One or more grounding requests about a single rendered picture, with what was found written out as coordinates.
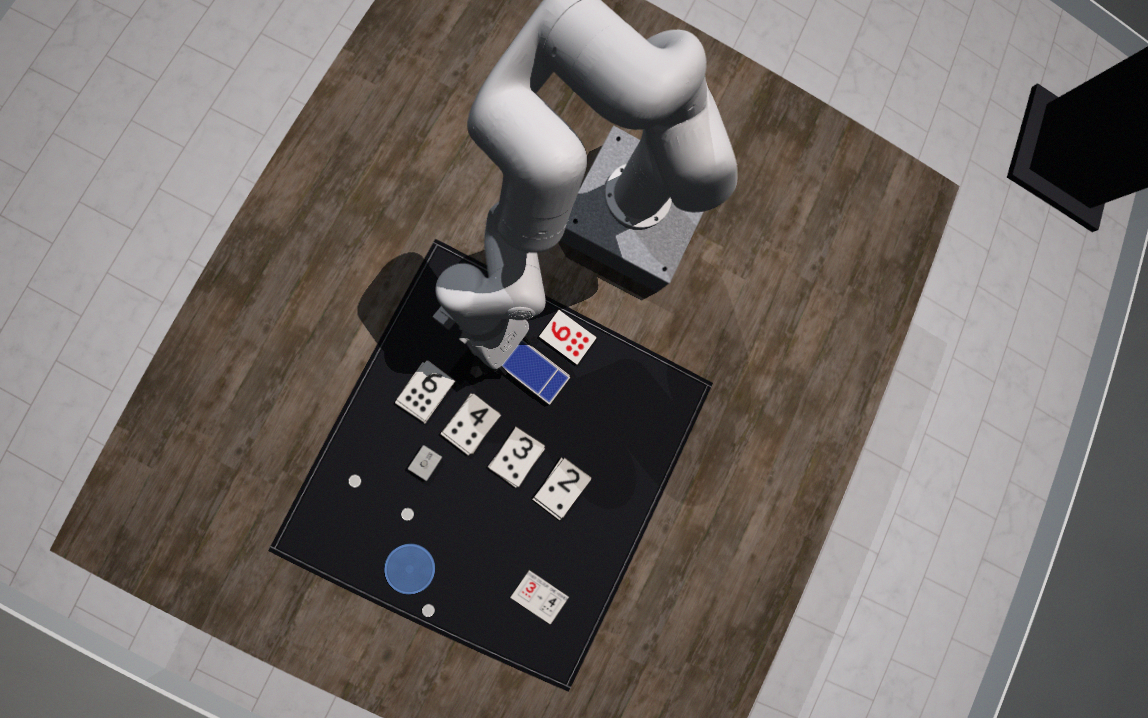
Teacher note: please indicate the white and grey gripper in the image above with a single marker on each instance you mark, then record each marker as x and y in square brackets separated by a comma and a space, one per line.
[495, 352]

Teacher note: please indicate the blue round disc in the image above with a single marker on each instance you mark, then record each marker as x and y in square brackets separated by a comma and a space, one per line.
[409, 568]

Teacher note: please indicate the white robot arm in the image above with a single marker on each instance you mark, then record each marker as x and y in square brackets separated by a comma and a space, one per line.
[686, 157]

